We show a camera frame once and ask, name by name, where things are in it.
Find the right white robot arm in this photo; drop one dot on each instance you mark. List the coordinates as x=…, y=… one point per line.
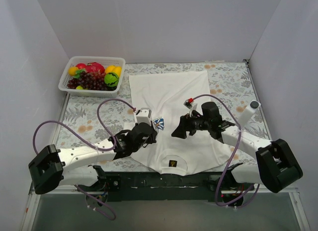
x=276, y=166

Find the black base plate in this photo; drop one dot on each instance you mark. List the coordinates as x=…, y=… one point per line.
x=152, y=186

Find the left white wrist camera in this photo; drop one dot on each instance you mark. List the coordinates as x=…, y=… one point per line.
x=143, y=115

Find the orange toy fruit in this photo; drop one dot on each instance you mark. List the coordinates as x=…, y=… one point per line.
x=72, y=71

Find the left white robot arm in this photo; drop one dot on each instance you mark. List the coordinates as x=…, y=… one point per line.
x=54, y=167

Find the white plastic basket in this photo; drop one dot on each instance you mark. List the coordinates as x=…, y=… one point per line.
x=112, y=92

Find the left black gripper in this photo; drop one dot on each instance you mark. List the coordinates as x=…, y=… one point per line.
x=151, y=133

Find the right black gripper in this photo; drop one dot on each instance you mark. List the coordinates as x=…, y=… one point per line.
x=190, y=124

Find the white cylindrical bottle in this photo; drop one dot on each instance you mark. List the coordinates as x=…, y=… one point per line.
x=248, y=112

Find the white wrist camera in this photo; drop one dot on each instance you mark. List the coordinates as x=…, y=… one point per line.
x=143, y=115
x=191, y=105

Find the pink dragon fruit toy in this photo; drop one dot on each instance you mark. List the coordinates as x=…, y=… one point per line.
x=94, y=67

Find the red toy apple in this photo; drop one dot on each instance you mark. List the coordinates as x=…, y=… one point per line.
x=81, y=66

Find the white t-shirt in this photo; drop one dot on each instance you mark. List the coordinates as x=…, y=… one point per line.
x=165, y=95

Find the yellow toy bell pepper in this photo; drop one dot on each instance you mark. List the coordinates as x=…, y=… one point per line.
x=113, y=69

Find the green toy watermelon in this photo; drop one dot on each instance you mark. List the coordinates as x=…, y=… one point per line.
x=111, y=79

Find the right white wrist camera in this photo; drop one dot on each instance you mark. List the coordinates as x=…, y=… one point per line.
x=191, y=105

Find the purple toy grapes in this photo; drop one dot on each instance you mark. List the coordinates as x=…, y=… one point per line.
x=89, y=81

